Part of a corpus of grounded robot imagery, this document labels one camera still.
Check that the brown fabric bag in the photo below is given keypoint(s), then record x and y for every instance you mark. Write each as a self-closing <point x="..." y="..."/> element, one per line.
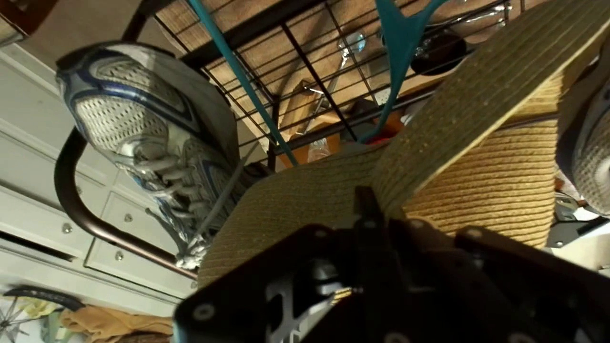
<point x="114" y="325"/>

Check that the teal plastic hanger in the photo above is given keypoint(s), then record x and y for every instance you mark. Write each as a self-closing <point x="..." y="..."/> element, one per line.
<point x="400" y="39"/>

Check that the woven straw hat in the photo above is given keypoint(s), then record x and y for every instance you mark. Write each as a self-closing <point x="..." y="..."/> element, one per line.
<point x="444" y="140"/>

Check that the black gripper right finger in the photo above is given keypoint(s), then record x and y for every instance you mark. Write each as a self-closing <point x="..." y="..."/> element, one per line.
<point x="495" y="292"/>

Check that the grey blue sneaker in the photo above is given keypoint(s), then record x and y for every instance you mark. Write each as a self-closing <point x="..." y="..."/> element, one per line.
<point x="125" y="108"/>
<point x="593" y="159"/>

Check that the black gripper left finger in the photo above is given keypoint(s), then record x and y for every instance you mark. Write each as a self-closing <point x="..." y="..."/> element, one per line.
<point x="253" y="298"/>

